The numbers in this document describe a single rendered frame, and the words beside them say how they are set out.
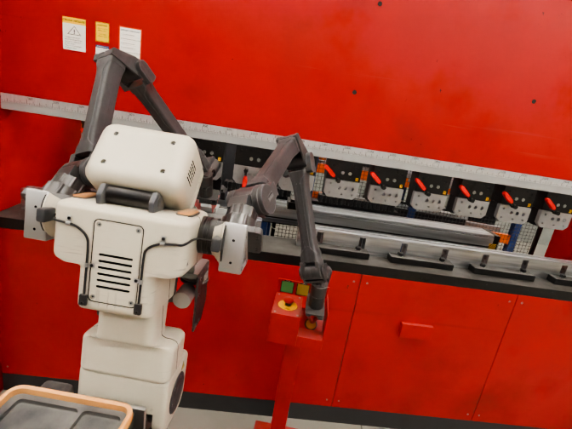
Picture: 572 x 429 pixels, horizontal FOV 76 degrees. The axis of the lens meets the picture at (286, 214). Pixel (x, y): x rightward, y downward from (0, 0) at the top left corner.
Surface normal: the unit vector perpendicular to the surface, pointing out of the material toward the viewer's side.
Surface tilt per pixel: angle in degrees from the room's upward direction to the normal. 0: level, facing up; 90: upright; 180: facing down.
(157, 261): 82
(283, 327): 90
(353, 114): 90
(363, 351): 90
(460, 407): 90
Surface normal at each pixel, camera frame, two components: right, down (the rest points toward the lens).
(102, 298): -0.05, 0.14
